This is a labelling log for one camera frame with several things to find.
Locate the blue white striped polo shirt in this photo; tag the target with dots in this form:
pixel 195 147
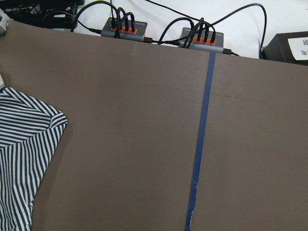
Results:
pixel 30 131

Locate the far grey orange USB hub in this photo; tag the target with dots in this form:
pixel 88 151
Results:
pixel 137 35

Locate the grey orange usb hub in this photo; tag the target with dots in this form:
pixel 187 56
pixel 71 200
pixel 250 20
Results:
pixel 206 45
pixel 137 35

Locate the near grey orange USB hub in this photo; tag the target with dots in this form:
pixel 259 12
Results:
pixel 206 45

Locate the black box with white label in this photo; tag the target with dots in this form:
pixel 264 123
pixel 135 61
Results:
pixel 288 48

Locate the aluminium frame post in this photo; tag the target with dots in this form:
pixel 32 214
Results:
pixel 3 22

